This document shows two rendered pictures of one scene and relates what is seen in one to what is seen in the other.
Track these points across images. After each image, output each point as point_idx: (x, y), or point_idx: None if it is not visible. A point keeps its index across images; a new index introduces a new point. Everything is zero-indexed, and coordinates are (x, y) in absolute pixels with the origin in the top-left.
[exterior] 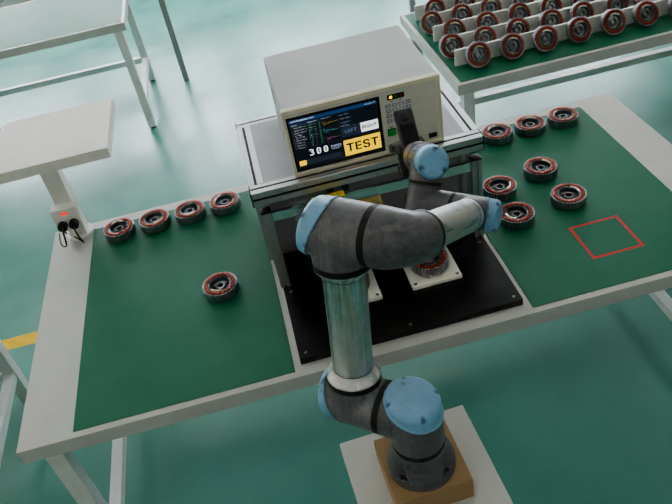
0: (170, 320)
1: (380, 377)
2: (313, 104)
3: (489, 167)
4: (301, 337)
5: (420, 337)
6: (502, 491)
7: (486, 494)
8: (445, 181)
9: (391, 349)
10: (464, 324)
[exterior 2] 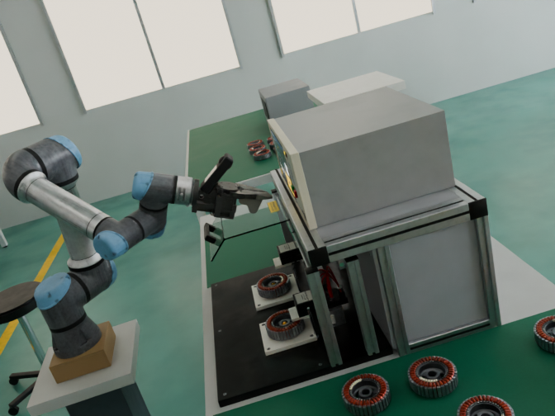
0: (280, 228)
1: (74, 269)
2: (272, 125)
3: (501, 369)
4: (231, 280)
5: (210, 342)
6: (49, 398)
7: (54, 390)
8: (377, 298)
9: (205, 328)
10: (212, 367)
